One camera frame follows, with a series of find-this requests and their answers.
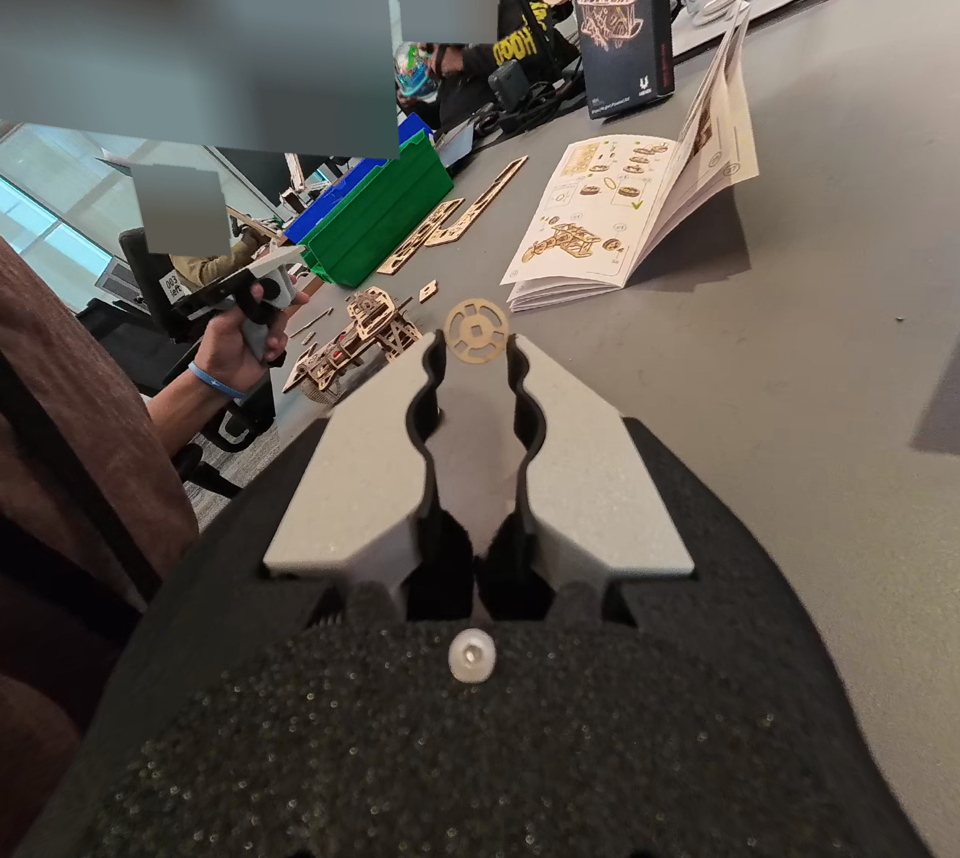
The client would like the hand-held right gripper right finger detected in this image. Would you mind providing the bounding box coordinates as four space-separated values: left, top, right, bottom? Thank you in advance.
506 334 696 594

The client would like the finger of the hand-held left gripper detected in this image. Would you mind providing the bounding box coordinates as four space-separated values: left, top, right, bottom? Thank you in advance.
241 243 309 283

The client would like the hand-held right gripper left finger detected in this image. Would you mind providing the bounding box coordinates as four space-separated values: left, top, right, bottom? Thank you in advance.
262 330 445 591

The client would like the wooden wheel disc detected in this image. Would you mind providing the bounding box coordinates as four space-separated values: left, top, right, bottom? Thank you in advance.
443 299 511 365

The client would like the person's left forearm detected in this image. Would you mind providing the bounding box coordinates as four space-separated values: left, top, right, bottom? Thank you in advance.
144 369 247 459

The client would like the grey desk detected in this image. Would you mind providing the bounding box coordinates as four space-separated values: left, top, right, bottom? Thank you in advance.
196 0 960 858

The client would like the person's left hand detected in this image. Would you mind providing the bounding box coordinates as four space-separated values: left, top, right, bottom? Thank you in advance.
195 277 311 397

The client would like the blue plastic bin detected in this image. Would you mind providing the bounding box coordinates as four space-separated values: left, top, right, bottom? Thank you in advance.
283 112 438 246

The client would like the blue wristband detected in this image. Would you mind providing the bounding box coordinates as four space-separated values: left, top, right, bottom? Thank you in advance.
186 360 250 401

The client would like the wooden model plane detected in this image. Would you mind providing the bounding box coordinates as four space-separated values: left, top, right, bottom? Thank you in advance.
282 287 424 401

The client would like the green plastic bin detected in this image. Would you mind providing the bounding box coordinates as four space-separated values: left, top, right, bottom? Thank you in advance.
302 129 456 288

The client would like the wooden part sheet broad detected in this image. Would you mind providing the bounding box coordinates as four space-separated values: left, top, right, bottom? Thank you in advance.
376 197 467 276

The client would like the person's brown clothing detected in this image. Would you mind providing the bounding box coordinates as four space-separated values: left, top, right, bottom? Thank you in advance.
0 234 201 803

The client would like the grey flat pad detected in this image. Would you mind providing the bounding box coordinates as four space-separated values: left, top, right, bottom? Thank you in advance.
437 122 477 171

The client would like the colourful transparent ball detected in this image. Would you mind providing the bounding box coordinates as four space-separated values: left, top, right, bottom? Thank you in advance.
394 41 441 103

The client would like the open instruction booklet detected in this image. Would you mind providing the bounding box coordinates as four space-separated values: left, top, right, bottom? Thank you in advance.
500 0 760 313

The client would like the dark model kit box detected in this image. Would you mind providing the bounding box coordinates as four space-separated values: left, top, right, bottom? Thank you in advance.
558 0 677 121

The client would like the wooden part sheet narrow frame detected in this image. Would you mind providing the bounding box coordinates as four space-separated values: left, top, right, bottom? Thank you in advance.
426 155 530 250

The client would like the black cable bundle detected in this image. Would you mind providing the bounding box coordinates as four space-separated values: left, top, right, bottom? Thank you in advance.
471 65 588 141

